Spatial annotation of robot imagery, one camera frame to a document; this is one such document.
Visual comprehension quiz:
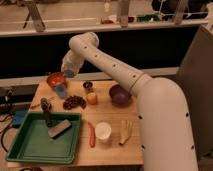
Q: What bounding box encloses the black brush tool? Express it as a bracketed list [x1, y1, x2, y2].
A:
[40, 98, 52, 127]

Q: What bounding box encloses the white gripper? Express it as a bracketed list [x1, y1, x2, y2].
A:
[61, 50, 84, 77]

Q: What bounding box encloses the small metal cup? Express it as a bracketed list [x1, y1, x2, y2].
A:
[83, 81, 93, 92]

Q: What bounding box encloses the green plastic tray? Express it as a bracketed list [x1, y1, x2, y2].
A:
[6, 112, 81, 164]

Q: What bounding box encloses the blue sponge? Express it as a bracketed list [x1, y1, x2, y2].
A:
[64, 70, 75, 78]

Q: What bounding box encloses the purple bowl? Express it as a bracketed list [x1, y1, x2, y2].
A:
[109, 84, 131, 105]

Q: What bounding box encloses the bunch of dark grapes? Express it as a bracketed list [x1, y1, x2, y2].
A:
[63, 95, 86, 110]

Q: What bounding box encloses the grey rectangular block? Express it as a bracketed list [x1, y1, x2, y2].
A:
[48, 120, 71, 138]

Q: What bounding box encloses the blue box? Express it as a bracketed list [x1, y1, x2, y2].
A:
[12, 110, 27, 128]

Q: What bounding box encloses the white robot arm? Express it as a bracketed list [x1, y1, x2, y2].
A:
[62, 32, 198, 171]

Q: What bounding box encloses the black cable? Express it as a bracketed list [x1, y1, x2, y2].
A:
[0, 113, 14, 153]

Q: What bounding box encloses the orange apple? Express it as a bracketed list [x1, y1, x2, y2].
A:
[86, 92, 97, 105]

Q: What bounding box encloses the red bowl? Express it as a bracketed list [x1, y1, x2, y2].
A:
[46, 72, 67, 88]

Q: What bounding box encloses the orange carrot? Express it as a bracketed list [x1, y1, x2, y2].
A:
[88, 122, 96, 148]

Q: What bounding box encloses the white cup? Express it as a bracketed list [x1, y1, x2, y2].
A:
[95, 122, 112, 143]

